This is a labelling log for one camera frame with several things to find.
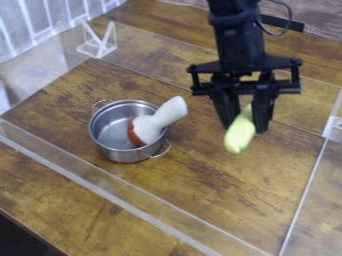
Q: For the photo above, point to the clear acrylic triangle stand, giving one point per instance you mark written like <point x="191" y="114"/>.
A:
<point x="97" y="47"/>

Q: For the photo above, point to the white and red mushroom toy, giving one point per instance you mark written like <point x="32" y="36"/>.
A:
<point x="144" y="127"/>

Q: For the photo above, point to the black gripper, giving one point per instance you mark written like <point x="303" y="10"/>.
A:
<point x="209" y="78"/>

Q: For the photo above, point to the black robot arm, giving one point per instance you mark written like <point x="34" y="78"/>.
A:
<point x="237" y="29"/>

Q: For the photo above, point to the silver metal pot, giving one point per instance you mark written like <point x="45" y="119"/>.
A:
<point x="108" y="129"/>

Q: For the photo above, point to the black strip on table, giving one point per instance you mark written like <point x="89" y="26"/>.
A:
<point x="281" y="23"/>

